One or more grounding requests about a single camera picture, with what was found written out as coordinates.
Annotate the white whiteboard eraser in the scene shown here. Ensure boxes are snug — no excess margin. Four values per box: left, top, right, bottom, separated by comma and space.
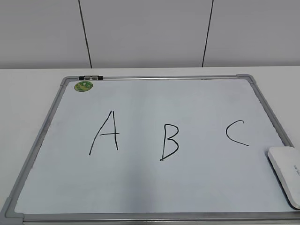
268, 146, 300, 209

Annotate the green round magnet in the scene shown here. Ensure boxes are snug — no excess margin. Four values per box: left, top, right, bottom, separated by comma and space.
74, 81, 93, 92

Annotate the black and silver board clip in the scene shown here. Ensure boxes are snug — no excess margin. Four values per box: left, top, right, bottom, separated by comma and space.
78, 75, 104, 81

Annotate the white board with grey frame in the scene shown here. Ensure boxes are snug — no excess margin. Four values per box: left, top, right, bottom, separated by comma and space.
0, 75, 300, 225

